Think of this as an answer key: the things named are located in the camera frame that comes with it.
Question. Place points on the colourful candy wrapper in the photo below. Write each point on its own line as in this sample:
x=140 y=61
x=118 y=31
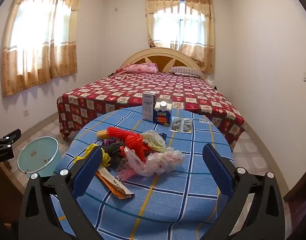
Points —
x=163 y=136

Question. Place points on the yellow sponge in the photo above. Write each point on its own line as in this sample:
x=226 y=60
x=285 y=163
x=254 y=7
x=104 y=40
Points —
x=103 y=134

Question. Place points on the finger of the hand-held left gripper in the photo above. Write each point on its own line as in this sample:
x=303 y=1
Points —
x=12 y=135

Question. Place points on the wide beige patterned curtain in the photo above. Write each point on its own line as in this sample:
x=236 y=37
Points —
x=43 y=42

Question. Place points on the orange snack wrapper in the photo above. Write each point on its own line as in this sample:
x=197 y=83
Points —
x=113 y=182

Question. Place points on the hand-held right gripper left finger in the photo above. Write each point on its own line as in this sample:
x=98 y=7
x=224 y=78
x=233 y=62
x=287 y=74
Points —
x=89 y=172

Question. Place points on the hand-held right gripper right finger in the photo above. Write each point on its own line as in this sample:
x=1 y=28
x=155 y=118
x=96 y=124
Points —
x=217 y=170

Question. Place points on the pink floral pillow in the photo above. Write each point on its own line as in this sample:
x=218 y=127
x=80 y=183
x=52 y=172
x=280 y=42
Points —
x=140 y=68

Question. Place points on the round table blue checked cloth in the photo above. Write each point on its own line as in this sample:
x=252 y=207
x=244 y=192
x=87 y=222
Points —
x=167 y=192

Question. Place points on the purple wrapper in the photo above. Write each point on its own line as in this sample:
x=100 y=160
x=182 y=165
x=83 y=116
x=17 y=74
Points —
x=110 y=143

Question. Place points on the yellow plastic bag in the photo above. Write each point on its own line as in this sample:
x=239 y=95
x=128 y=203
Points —
x=106 y=158

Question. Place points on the clear plastic packet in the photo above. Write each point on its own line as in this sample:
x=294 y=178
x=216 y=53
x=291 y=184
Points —
x=187 y=125
x=175 y=125

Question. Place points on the white wall socket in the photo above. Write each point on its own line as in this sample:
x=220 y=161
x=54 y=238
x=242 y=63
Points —
x=25 y=112

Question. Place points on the pink plastic bag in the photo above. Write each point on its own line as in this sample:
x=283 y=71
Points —
x=133 y=165

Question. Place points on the blue drink carton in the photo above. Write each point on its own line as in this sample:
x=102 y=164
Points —
x=162 y=115

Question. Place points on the dark cloth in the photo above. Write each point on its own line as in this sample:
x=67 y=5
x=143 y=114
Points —
x=114 y=73

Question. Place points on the light blue waste bin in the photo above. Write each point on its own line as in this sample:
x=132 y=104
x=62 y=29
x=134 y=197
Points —
x=40 y=155

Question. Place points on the white red-printed plastic bag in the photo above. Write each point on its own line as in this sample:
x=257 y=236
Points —
x=165 y=160

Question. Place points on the white grey milk carton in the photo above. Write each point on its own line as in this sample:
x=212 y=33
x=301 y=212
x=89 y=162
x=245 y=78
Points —
x=148 y=107

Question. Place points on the cream wooden headboard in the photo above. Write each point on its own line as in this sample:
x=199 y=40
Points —
x=163 y=57

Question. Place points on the black foam net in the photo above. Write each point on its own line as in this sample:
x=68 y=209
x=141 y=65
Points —
x=115 y=153

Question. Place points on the striped pillow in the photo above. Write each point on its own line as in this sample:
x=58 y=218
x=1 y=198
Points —
x=186 y=71

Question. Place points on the narrow beige patterned curtain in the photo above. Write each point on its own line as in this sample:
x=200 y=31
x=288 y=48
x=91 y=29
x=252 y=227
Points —
x=205 y=45

